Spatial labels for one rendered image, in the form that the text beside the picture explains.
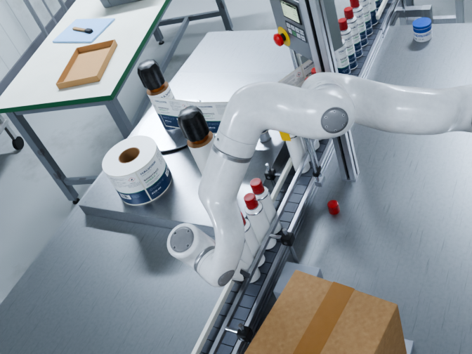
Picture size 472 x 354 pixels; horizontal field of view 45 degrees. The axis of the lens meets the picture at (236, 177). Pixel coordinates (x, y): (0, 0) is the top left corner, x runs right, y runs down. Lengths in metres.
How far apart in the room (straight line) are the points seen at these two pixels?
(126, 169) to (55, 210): 1.83
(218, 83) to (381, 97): 1.27
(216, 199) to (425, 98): 0.48
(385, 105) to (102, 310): 1.08
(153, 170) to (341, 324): 0.96
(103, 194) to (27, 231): 1.64
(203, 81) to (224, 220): 1.29
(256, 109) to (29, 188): 3.01
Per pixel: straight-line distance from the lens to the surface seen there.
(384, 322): 1.19
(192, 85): 2.45
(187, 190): 1.95
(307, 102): 1.11
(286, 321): 1.22
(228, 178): 1.21
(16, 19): 5.71
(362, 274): 1.61
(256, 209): 1.54
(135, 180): 1.91
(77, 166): 3.95
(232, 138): 1.18
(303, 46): 1.58
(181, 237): 1.29
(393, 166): 1.87
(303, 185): 1.80
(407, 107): 1.21
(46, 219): 3.70
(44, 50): 3.59
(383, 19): 2.50
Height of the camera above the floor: 2.14
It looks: 41 degrees down
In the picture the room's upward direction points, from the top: 23 degrees counter-clockwise
